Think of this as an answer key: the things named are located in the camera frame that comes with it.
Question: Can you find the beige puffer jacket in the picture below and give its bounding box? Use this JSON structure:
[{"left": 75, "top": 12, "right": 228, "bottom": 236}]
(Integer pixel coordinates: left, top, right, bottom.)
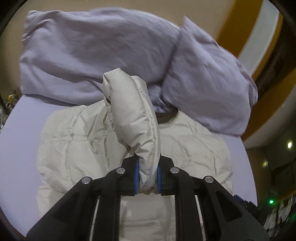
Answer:
[{"left": 37, "top": 69, "right": 233, "bottom": 240}]

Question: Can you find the lavender bed mattress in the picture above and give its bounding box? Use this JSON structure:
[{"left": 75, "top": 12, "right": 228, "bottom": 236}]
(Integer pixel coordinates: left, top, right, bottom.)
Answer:
[{"left": 1, "top": 95, "right": 257, "bottom": 236}]

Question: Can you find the right lavender pillow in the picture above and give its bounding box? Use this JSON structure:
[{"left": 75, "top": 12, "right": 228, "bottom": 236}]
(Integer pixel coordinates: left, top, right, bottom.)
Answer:
[{"left": 152, "top": 17, "right": 258, "bottom": 136}]

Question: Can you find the lavender pillow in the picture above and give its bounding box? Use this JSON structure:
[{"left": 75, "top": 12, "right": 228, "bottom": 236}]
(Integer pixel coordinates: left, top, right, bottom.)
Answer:
[
  {"left": 152, "top": 17, "right": 258, "bottom": 136},
  {"left": 20, "top": 8, "right": 180, "bottom": 105}
]

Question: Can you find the cluttered bedside table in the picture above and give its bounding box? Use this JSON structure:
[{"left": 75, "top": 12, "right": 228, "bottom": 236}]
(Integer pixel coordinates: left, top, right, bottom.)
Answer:
[{"left": 1, "top": 87, "right": 22, "bottom": 131}]

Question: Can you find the left lavender pillow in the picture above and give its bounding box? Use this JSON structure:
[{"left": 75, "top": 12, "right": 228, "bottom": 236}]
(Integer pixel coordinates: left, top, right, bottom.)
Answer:
[{"left": 20, "top": 8, "right": 180, "bottom": 105}]

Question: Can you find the wooden door frame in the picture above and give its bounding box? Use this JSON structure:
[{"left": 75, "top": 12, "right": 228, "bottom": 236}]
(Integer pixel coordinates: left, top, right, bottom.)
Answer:
[{"left": 217, "top": 1, "right": 295, "bottom": 149}]

